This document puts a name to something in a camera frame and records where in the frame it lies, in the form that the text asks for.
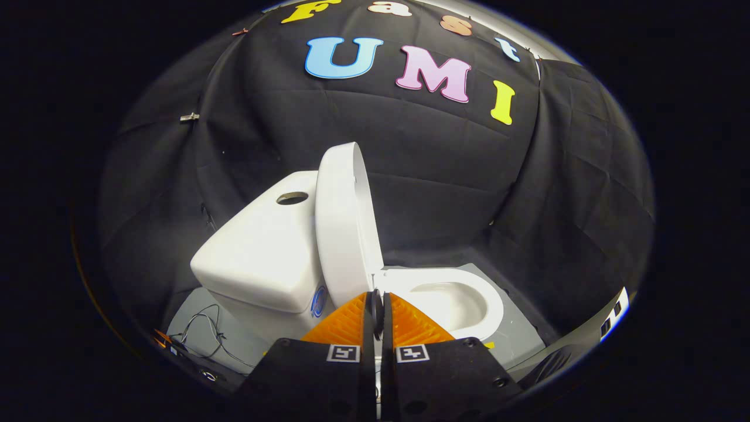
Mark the black backdrop cloth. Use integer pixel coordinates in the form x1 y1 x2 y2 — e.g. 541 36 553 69
97 0 656 352

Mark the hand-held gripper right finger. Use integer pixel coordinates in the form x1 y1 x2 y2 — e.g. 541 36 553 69
382 292 523 422

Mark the white ceramic toilet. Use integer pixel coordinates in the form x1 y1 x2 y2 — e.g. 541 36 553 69
190 170 504 358

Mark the black cable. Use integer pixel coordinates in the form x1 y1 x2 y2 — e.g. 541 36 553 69
179 304 260 371

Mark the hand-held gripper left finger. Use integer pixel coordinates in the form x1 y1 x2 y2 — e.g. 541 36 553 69
234 290 376 422

